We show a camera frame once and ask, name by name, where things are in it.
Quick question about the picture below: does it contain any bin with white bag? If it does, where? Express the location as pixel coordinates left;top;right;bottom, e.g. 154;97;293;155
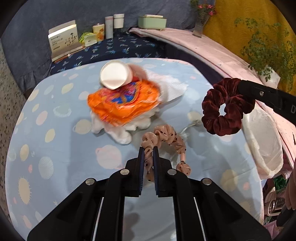
242;108;284;180

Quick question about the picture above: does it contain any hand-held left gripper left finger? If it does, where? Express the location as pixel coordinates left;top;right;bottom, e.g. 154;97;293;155
27;146;145;241

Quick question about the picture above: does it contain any grey blue cloth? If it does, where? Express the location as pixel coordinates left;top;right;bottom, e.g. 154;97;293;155
0;0;204;93

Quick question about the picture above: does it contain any white paper napkin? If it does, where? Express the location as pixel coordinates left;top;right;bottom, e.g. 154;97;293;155
139;67;188;102

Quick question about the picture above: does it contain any glass vase with pink flowers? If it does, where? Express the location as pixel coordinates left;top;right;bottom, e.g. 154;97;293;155
190;0;217;38

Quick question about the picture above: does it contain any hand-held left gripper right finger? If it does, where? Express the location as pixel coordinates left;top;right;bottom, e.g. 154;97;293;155
153;146;271;241

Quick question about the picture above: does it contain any small silver metal object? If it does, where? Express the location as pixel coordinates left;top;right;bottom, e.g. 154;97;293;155
180;119;201;135

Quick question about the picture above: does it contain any pink polka dot scrunchie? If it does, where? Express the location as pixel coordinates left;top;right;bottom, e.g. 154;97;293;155
141;124;192;182

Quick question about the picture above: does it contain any green tissue box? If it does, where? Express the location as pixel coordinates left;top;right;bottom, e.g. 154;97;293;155
138;14;167;30

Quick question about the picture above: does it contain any yellow orange carton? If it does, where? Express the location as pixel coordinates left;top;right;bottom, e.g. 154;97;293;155
92;23;105;42

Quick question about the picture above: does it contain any dark red velvet scrunchie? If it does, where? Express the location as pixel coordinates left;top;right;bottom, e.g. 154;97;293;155
201;77;256;137

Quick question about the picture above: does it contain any navy floral cloth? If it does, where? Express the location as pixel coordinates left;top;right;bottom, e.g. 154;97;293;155
50;30;169;76

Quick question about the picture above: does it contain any white jar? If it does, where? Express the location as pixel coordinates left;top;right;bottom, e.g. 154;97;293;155
113;13;125;29

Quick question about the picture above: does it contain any green packet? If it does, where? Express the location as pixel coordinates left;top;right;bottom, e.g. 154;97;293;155
79;32;97;47

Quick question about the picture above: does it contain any dark purple cloth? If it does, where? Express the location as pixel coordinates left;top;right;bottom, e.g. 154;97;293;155
162;42;226;80

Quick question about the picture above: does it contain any green plant in white pot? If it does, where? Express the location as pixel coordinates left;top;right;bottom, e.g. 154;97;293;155
233;17;295;89

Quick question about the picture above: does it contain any tall white bottle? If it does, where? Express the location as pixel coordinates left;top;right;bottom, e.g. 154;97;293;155
105;16;114;39

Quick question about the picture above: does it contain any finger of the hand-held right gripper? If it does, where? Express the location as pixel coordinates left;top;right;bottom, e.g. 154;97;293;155
238;79;282;110

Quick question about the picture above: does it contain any open white cardboard box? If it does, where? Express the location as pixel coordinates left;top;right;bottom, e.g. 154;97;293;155
48;20;85;62

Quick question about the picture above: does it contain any pink printed sheet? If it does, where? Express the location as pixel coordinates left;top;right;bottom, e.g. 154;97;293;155
128;27;296;167

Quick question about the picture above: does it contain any white tissue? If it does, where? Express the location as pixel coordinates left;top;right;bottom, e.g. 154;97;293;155
90;105;160;145

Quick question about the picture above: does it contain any white paper cup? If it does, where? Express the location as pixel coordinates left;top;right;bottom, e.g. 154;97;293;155
99;61;133;90

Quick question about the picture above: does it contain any orange snack wrapper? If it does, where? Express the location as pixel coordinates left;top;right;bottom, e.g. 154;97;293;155
87;80;161;127

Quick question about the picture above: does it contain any mustard yellow cloth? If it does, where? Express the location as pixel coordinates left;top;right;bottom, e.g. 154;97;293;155
203;0;296;94

